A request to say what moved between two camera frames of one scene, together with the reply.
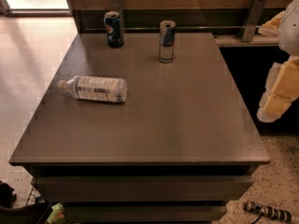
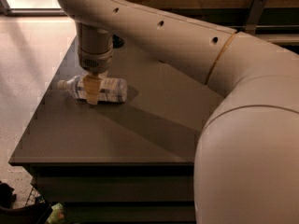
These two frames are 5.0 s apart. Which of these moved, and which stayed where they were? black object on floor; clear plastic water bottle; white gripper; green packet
Moved: white gripper
Stayed: black object on floor; clear plastic water bottle; green packet
